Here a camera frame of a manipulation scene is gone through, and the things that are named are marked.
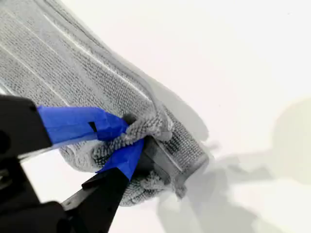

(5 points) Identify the grey white-striped towel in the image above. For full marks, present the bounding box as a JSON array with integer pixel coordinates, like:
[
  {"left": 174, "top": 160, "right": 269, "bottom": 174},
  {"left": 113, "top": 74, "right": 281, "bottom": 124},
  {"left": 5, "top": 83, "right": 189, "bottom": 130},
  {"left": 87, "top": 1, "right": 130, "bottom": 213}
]
[{"left": 0, "top": 0, "right": 210, "bottom": 207}]

